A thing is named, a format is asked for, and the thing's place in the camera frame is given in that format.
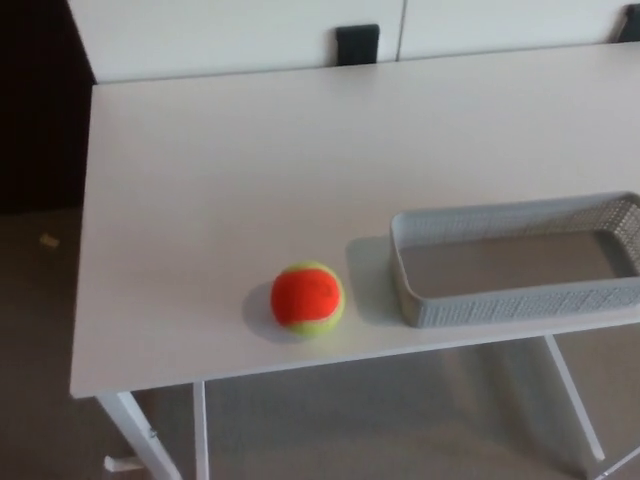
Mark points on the orange and yellow tennis ball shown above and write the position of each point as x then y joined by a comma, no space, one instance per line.
307,299

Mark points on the white table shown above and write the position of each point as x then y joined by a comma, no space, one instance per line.
280,190

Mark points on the grey woven plastic basket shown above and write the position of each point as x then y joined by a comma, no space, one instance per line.
505,300

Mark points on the white partition panel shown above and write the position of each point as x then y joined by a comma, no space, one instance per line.
235,35
515,25

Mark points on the small beige floor scrap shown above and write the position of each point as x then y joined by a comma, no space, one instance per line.
49,241

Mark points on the black partition foot bracket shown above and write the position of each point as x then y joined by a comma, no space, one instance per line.
356,44
629,30

